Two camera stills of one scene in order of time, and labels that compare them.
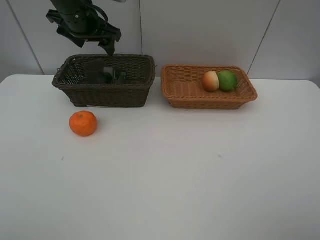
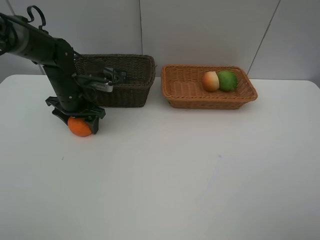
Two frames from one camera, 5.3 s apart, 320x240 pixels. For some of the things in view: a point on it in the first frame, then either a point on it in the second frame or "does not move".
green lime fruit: (227, 80) does not move
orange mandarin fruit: (83, 123) does not move
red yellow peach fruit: (210, 81) does not move
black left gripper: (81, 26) → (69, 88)
